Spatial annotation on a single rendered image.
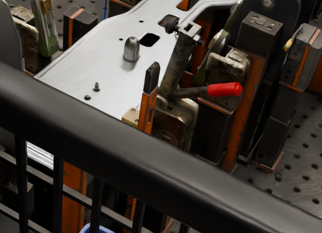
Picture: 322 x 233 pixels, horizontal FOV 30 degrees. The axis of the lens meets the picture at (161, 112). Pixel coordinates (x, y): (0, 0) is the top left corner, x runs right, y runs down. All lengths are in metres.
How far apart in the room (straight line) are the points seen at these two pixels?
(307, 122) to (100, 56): 0.66
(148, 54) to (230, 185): 0.97
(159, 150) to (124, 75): 0.90
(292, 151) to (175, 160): 1.28
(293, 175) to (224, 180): 1.22
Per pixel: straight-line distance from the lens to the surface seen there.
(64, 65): 1.19
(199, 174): 0.27
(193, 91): 1.01
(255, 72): 1.22
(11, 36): 0.77
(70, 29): 1.35
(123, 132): 0.29
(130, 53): 1.20
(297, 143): 1.58
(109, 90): 1.14
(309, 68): 1.27
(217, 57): 1.15
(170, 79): 1.00
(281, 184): 1.46
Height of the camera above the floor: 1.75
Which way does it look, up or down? 43 degrees down
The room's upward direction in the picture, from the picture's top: 10 degrees clockwise
